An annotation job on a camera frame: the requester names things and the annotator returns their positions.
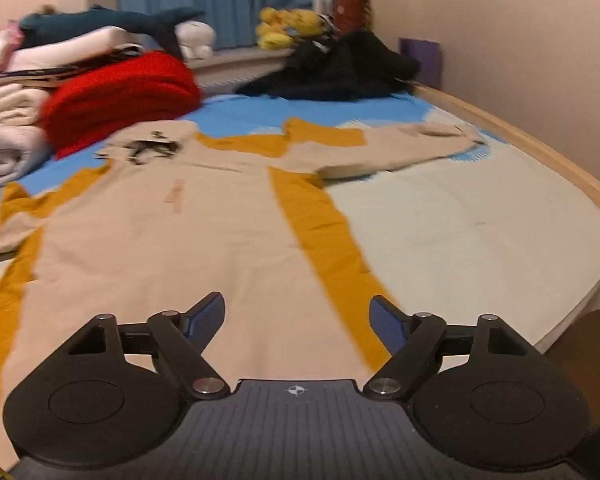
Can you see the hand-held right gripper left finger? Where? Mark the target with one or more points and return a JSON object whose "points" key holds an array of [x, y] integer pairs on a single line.
{"points": [[207, 317]]}

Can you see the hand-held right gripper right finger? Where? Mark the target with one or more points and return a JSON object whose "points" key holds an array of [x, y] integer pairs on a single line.
{"points": [[385, 325]]}

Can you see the beige and mustard hoodie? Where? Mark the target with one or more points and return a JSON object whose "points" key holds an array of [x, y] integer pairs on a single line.
{"points": [[180, 240]]}

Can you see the pile of black clothes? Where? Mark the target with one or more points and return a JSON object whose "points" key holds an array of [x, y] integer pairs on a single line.
{"points": [[340, 70]]}

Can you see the folded red blanket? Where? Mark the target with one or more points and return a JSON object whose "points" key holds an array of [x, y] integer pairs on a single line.
{"points": [[120, 95]]}

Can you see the window sill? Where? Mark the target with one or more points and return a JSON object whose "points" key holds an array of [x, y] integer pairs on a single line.
{"points": [[240, 62]]}

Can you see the folded speckled white quilt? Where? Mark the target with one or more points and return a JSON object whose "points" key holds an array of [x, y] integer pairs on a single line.
{"points": [[5, 155]]}

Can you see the purple box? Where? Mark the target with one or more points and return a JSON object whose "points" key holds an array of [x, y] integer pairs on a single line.
{"points": [[420, 62]]}

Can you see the white plush toy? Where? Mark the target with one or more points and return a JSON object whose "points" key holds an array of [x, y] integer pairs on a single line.
{"points": [[197, 35]]}

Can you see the yellow plush toy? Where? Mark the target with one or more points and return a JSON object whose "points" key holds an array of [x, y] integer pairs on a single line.
{"points": [[272, 32], [305, 20]]}

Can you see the blue curtain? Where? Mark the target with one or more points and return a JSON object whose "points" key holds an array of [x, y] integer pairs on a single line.
{"points": [[230, 0]]}

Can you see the dark teal shark plush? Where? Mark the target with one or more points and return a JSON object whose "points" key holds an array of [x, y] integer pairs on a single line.
{"points": [[80, 22]]}

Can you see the white plastic object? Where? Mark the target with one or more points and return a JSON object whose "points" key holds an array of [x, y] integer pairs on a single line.
{"points": [[322, 4]]}

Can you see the pink and white cloth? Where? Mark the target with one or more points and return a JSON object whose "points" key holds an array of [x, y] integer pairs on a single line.
{"points": [[7, 42]]}

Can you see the brown plush toy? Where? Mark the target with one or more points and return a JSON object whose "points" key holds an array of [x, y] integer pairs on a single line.
{"points": [[46, 9]]}

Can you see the wooden bed frame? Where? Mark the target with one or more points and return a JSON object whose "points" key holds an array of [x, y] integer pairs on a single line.
{"points": [[530, 145]]}

